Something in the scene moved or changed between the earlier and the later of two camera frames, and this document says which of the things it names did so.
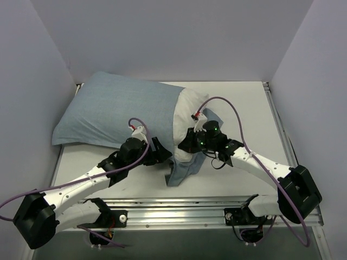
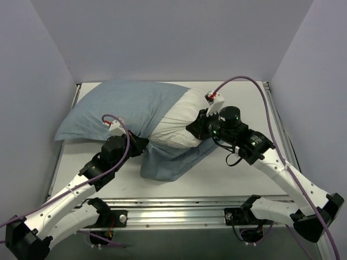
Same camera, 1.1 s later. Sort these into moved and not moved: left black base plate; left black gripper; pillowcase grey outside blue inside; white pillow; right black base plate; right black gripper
Moved: right black gripper; left black gripper; pillowcase grey outside blue inside; white pillow
Not moved: right black base plate; left black base plate
